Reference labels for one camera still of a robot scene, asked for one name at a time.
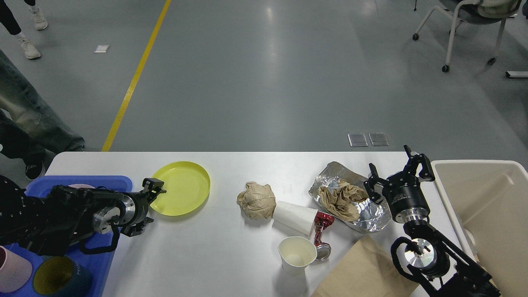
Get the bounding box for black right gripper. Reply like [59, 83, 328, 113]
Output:
[363, 145, 436, 224]

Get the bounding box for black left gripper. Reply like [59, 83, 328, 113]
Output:
[121, 178, 167, 237]

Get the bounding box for yellow plate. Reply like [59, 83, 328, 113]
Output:
[151, 161, 211, 216]

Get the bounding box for dark teal mug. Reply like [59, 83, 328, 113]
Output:
[32, 256, 92, 297]

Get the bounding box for pink mug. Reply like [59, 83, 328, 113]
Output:
[0, 246, 33, 293]

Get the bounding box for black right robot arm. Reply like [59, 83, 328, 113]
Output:
[363, 145, 501, 297]

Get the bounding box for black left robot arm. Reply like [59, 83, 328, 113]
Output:
[0, 176, 165, 256]

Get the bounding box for right metal floor plate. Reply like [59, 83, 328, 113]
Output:
[368, 133, 390, 146]

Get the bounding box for metal floor plate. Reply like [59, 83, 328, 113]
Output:
[347, 133, 368, 147]
[368, 133, 390, 146]

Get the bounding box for crumpled aluminium foil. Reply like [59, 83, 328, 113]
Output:
[309, 161, 391, 234]

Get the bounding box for left metal floor plate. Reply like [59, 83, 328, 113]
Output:
[347, 133, 368, 147]

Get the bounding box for crumpled brown paper on foil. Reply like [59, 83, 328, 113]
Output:
[318, 179, 368, 222]

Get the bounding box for pink plate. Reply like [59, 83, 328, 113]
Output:
[68, 184, 94, 189]

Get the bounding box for blue plastic tray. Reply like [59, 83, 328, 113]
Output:
[5, 175, 133, 297]

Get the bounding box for crushed red can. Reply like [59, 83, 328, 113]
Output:
[313, 212, 335, 262]

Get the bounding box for beige plastic bin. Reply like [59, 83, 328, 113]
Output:
[432, 160, 528, 297]

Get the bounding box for white paper cup lying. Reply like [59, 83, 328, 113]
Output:
[272, 201, 318, 236]

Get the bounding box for crumpled brown paper ball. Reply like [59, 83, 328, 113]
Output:
[236, 181, 277, 220]

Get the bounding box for white paper cup upright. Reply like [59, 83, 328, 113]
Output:
[278, 236, 317, 275]

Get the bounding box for white metal bar on floor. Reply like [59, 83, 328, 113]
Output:
[505, 70, 528, 79]

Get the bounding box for grey office chair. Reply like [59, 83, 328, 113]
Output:
[412, 0, 522, 73]

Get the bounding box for people's feet in background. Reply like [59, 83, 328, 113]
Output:
[0, 0, 48, 60]

